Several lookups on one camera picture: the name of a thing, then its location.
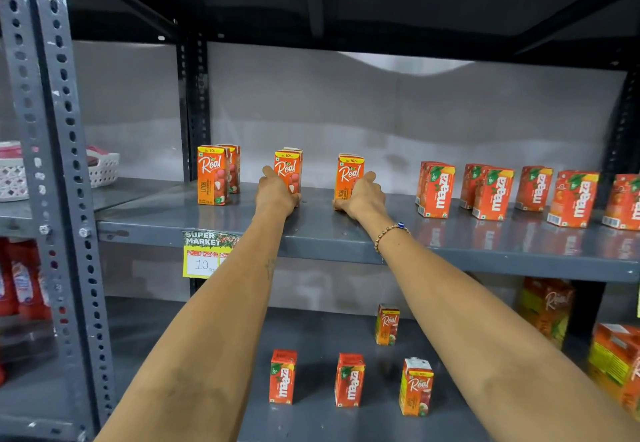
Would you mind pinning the row of red mango cartons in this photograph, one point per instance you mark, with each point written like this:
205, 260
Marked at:
572, 199

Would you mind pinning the red and white pouch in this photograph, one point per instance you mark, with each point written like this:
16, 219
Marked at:
27, 281
5, 286

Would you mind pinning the orange and yellow juice box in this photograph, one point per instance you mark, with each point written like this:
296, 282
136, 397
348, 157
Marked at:
617, 364

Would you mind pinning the small orange juice carton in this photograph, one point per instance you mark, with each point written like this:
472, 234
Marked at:
387, 325

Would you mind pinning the white perforated basket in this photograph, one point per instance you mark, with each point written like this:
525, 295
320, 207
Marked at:
104, 170

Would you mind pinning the yellow shelf price tag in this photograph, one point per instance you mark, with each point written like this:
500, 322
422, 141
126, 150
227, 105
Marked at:
206, 255

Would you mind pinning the person's left forearm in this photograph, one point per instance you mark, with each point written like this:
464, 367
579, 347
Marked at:
215, 326

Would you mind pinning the orange multipack of juice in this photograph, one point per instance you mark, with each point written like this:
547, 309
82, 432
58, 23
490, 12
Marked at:
546, 309

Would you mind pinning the pink packet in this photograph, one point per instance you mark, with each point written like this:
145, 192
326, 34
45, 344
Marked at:
10, 149

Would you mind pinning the red mango juice carton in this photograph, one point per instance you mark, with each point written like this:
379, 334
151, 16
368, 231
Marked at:
349, 381
283, 377

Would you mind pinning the red packet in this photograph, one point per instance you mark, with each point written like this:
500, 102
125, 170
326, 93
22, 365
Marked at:
95, 154

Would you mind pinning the orange litchi juice carton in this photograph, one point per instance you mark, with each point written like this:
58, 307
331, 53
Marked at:
349, 174
235, 166
287, 169
212, 176
294, 149

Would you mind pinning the person's left thumb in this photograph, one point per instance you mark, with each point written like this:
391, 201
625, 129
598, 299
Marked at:
293, 198

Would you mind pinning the white-topped orange juice carton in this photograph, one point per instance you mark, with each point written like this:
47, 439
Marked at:
415, 389

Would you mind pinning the grey metal shelf rack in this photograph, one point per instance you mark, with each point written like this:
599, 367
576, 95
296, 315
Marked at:
320, 236
20, 81

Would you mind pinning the person's right thumb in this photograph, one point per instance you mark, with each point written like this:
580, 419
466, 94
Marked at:
340, 204

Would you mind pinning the person's left hand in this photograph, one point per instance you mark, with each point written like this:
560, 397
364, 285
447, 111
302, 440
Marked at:
274, 199

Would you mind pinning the person's right forearm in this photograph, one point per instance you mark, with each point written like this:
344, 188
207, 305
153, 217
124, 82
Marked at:
480, 336

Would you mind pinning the person's right hand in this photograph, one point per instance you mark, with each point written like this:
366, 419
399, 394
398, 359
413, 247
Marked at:
367, 201

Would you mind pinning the white lattice basket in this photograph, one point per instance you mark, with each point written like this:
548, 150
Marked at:
11, 182

